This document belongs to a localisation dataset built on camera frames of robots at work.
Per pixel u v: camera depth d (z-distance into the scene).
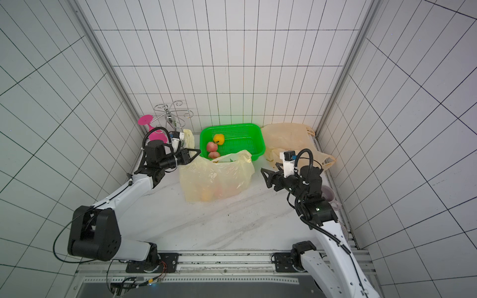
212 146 1.06
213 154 1.01
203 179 0.79
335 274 0.42
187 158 0.74
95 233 0.42
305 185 0.50
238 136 1.19
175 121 0.92
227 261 0.74
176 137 0.74
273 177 0.61
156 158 0.65
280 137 1.15
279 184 0.62
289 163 0.60
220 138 1.11
